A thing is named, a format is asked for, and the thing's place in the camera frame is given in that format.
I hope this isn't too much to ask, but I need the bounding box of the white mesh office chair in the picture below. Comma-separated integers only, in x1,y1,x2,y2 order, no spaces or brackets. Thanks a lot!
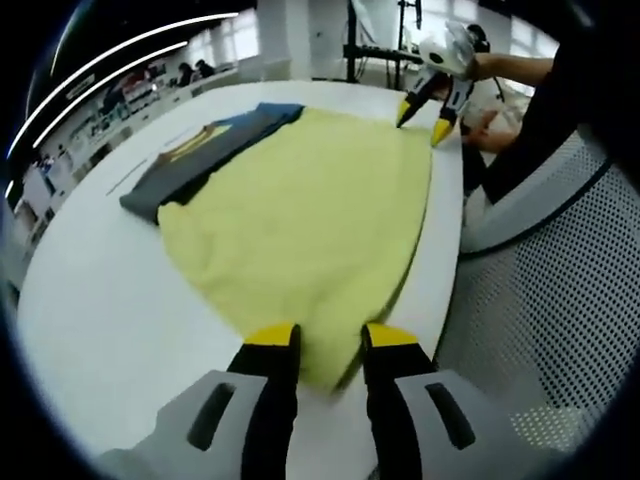
434,124,640,451

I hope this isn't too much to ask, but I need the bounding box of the black equipment stand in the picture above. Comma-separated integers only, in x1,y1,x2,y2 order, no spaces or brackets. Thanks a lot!
342,0,424,84

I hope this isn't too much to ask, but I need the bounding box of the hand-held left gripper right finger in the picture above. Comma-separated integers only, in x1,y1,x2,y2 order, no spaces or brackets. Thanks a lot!
360,322,566,480

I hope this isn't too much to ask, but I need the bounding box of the yellow blue grey garment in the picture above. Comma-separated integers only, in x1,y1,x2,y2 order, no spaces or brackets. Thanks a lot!
118,101,435,396

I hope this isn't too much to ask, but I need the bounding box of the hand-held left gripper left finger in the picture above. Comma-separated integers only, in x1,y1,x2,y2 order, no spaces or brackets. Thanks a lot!
99,322,301,480

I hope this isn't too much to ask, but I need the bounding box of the ceiling light strip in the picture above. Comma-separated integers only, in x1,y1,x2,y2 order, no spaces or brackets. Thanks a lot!
12,12,240,156
32,40,189,149

